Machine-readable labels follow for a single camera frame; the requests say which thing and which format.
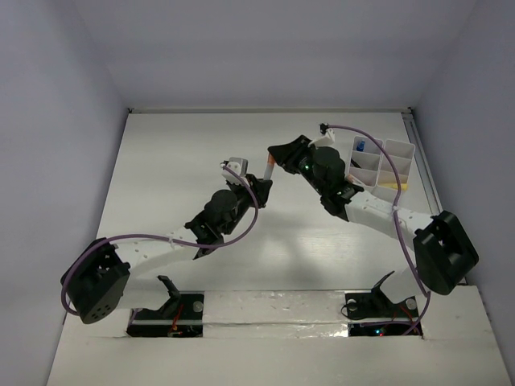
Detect yellow highlighter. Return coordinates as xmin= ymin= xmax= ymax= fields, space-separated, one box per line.
xmin=379 ymin=183 xmax=408 ymax=191

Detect white divided organizer box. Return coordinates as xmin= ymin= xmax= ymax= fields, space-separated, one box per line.
xmin=347 ymin=136 xmax=415 ymax=201

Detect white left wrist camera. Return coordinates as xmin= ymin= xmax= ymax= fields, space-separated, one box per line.
xmin=220 ymin=157 xmax=248 ymax=180

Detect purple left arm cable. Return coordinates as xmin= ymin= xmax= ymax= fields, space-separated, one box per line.
xmin=60 ymin=164 xmax=260 ymax=317

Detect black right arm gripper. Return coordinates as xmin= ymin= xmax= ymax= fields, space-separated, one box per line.
xmin=267 ymin=135 xmax=328 ymax=196

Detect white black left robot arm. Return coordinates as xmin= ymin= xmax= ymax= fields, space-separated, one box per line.
xmin=60 ymin=173 xmax=273 ymax=324

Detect fat orange-tipped crayon pencil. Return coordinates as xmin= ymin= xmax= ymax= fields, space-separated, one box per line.
xmin=263 ymin=156 xmax=275 ymax=181

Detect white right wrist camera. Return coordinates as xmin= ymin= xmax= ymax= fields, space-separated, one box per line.
xmin=309 ymin=123 xmax=336 ymax=148

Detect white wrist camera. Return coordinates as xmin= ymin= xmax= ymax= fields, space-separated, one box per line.
xmin=309 ymin=123 xmax=336 ymax=148
xmin=220 ymin=157 xmax=248 ymax=180

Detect pink-capped white marker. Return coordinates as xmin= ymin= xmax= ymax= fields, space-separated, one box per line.
xmin=347 ymin=175 xmax=365 ymax=186

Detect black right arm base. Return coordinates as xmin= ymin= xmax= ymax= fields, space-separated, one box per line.
xmin=340 ymin=272 xmax=423 ymax=337

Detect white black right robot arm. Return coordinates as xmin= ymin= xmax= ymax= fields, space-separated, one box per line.
xmin=268 ymin=135 xmax=479 ymax=315

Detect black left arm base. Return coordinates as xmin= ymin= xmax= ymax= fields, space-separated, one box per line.
xmin=126 ymin=275 xmax=204 ymax=338

